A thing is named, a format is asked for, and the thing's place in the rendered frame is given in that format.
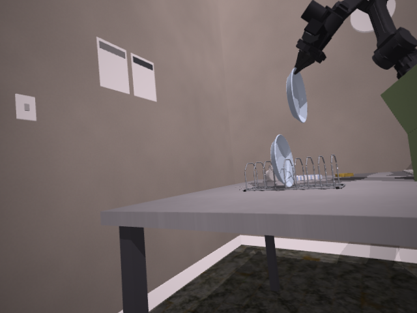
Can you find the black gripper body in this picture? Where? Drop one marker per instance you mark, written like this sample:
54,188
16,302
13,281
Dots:
317,54

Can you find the white mug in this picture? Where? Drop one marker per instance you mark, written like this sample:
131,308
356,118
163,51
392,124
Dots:
269,174

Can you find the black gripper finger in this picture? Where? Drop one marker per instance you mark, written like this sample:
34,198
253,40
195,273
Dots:
306,61
300,56

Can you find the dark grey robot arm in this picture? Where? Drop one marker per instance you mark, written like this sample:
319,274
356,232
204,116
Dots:
395,48

